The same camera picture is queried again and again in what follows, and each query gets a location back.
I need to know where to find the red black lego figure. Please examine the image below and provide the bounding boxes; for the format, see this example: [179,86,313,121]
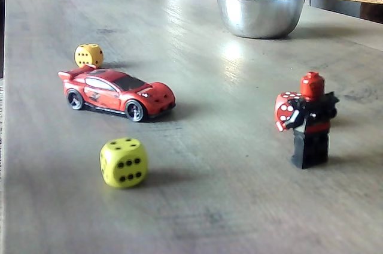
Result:
[275,71,341,170]

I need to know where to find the steel bowl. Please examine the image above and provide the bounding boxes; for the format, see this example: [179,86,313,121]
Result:
[212,0,310,40]

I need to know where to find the red toy car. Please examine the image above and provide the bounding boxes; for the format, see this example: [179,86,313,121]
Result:
[57,64,177,123]

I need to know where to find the lime-yellow die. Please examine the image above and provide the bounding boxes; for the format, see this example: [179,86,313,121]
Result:
[99,137,149,189]

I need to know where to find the red die white pips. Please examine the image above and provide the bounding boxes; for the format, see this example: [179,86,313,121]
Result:
[274,90,303,123]

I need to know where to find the orange-yellow die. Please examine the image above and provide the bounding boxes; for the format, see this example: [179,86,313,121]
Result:
[74,43,104,68]

